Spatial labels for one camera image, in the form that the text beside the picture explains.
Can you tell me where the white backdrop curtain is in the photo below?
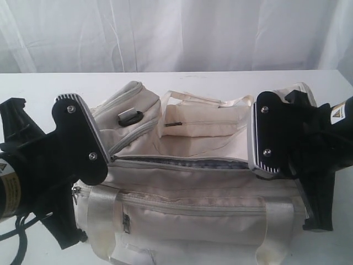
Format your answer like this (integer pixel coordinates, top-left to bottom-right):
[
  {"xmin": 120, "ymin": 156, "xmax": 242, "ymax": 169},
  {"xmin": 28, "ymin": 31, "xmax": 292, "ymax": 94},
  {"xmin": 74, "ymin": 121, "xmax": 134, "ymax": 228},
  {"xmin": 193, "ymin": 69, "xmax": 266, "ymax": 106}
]
[{"xmin": 1, "ymin": 1, "xmax": 352, "ymax": 73}]

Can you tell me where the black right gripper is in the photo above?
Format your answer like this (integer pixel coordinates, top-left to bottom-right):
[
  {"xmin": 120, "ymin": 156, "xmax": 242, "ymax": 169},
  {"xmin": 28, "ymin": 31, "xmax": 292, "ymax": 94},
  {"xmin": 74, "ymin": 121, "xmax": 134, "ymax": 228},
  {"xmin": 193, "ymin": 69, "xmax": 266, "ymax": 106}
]
[{"xmin": 284, "ymin": 90, "xmax": 352, "ymax": 231}]

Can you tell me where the white fabric duffel bag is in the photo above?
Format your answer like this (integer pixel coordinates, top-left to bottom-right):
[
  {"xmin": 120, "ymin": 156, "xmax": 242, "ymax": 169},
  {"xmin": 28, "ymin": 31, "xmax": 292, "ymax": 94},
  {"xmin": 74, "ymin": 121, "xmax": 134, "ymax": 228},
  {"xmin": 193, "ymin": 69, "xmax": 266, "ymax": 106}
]
[{"xmin": 73, "ymin": 81, "xmax": 306, "ymax": 264}]

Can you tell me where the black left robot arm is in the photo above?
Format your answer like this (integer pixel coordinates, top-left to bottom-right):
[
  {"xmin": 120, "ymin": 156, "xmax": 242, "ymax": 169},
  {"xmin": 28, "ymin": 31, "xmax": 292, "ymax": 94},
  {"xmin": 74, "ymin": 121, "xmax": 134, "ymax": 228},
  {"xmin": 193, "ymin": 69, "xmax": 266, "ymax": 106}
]
[{"xmin": 1, "ymin": 98, "xmax": 86, "ymax": 249}]

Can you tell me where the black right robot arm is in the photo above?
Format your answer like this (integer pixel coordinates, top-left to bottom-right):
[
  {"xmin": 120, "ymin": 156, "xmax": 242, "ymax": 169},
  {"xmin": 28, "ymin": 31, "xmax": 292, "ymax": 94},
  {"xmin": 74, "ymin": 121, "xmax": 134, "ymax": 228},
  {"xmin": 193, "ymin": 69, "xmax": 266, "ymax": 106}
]
[{"xmin": 286, "ymin": 92, "xmax": 352, "ymax": 232}]

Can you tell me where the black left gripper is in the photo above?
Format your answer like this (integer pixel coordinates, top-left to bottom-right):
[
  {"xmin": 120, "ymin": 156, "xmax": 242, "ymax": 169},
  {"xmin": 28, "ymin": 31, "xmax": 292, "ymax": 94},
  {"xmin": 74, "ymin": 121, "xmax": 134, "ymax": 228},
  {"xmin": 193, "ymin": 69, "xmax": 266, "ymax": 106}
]
[{"xmin": 1, "ymin": 98, "xmax": 88, "ymax": 250}]

